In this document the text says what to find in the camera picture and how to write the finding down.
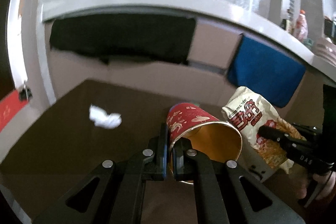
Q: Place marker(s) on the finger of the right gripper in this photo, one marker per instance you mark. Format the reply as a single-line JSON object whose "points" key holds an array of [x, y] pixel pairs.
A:
{"points": [[304, 129], [289, 144]]}

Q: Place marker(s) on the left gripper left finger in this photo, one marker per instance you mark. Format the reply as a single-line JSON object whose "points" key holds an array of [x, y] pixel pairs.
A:
{"points": [[114, 191]]}

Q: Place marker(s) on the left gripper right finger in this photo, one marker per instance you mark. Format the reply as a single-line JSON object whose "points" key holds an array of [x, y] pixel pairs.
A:
{"points": [[224, 191]]}

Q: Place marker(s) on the red paper cup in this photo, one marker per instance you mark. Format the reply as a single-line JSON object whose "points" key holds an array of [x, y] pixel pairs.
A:
{"points": [[219, 140]]}

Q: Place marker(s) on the noodle snack bag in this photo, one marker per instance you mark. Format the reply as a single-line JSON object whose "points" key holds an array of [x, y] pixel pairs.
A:
{"points": [[259, 122]]}

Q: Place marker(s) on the white tissue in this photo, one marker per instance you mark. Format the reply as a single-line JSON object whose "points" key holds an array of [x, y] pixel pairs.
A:
{"points": [[100, 118]]}

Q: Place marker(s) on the kitchen countertop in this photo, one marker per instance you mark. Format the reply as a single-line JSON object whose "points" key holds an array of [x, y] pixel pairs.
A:
{"points": [[213, 9]]}

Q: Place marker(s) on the right hand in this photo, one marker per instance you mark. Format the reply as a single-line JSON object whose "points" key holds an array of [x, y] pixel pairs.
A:
{"points": [[326, 185]]}

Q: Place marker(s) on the dark brown table mat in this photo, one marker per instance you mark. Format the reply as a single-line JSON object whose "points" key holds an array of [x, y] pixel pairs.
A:
{"points": [[34, 177]]}

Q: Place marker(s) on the pink plastic colander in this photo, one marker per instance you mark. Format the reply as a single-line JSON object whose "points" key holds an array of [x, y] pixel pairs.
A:
{"points": [[325, 49]]}

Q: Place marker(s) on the small teal container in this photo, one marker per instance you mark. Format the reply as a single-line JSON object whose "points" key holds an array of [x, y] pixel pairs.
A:
{"points": [[308, 43]]}

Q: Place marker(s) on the blue towel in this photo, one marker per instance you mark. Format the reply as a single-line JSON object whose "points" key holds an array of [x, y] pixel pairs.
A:
{"points": [[266, 71]]}

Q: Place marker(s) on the red drink bottle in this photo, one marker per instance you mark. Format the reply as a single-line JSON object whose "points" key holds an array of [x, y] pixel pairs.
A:
{"points": [[300, 29]]}

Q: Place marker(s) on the black knife holder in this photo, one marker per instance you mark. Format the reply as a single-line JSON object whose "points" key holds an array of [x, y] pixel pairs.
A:
{"points": [[329, 28]]}

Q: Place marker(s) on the dark sauce bottle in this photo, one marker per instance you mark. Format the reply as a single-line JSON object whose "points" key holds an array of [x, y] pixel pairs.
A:
{"points": [[286, 25]]}

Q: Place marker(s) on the red floor mat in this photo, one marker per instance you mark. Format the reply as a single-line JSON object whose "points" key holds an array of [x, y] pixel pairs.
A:
{"points": [[9, 107]]}

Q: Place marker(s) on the black cloth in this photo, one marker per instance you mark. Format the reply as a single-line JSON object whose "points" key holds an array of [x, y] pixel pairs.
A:
{"points": [[145, 37]]}

